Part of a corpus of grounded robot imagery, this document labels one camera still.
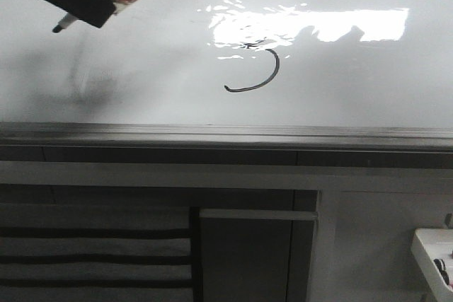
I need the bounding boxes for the dark grey cabinet box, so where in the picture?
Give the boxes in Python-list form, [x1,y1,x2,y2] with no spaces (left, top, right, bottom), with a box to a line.
[191,189,317,301]

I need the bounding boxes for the white plastic tray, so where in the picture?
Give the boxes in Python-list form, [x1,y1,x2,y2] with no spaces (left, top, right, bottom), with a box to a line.
[411,228,452,301]

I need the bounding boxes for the white whiteboard with metal frame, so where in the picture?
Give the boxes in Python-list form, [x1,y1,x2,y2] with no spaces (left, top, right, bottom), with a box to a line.
[1,0,452,149]

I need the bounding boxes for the grey table frame rail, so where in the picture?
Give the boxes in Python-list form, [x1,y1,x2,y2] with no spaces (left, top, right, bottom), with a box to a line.
[1,146,452,194]

